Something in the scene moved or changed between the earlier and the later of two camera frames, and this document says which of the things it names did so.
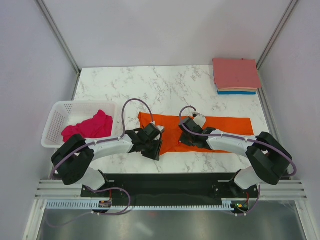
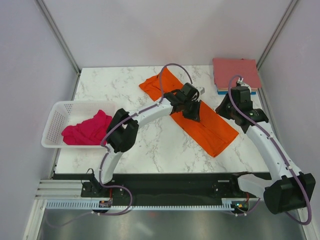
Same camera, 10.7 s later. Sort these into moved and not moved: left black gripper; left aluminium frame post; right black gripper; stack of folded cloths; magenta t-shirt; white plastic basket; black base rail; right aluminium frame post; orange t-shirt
Moved: right black gripper; left black gripper; orange t-shirt
Not moved: left aluminium frame post; white plastic basket; stack of folded cloths; right aluminium frame post; magenta t-shirt; black base rail
